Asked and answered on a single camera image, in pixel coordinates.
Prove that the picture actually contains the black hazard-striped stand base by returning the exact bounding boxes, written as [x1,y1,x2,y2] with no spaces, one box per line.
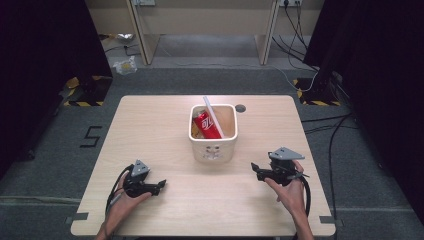
[62,74,114,108]
[292,76,343,107]

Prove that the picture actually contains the person's left hand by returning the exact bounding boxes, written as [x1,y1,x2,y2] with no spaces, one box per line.
[103,187,153,232]

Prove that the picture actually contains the short black floor cable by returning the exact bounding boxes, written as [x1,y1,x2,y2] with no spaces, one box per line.
[105,42,142,57]

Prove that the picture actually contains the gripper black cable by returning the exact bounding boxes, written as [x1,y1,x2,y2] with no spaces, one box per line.
[105,164,135,215]
[293,173,312,218]

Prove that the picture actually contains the black curtain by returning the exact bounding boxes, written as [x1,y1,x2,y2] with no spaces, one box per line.
[0,0,115,179]
[302,0,424,225]

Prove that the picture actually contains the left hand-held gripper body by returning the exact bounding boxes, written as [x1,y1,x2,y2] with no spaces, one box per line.
[122,159,155,199]

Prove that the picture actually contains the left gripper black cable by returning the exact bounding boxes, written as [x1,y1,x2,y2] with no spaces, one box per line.
[105,164,135,215]

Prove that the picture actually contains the clear plastic bag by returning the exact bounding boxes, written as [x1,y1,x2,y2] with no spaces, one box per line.
[112,55,139,77]

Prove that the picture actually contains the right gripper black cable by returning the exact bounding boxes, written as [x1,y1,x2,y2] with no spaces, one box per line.
[293,173,312,218]

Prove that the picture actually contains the long black floor cable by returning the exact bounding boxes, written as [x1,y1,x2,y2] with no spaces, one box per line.
[327,114,352,240]

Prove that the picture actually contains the grey tape strip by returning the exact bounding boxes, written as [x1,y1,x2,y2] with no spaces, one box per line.
[318,215,343,228]
[64,212,90,225]

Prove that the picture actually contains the black socket cables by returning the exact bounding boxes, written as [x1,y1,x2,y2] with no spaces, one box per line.
[270,2,320,73]

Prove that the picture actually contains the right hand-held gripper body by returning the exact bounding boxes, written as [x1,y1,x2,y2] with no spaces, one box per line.
[267,146,306,187]

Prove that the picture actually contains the black floor cable pair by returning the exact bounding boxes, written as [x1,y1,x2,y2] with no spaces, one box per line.
[300,113,358,135]

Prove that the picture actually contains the person's right hand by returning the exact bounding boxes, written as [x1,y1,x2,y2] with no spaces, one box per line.
[264,160,308,218]

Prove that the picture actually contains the white square bin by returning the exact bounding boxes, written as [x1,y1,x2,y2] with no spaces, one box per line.
[188,103,239,165]

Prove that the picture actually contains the white straw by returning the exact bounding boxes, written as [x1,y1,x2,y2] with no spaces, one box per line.
[202,95,226,140]

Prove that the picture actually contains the red soda can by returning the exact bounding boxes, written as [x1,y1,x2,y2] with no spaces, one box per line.
[192,110,224,140]

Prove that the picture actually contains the silver crumpled foil bag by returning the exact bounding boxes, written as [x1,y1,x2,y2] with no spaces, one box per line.
[114,32,135,43]

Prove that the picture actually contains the light wooden desk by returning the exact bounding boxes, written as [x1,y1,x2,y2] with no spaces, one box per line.
[84,0,326,67]

